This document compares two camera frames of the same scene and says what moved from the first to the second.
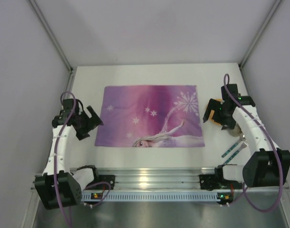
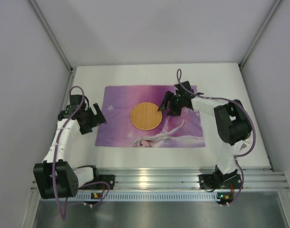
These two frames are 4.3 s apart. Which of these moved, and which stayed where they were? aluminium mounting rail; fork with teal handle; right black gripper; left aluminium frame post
Moved: right black gripper
Stayed: aluminium mounting rail; left aluminium frame post; fork with teal handle
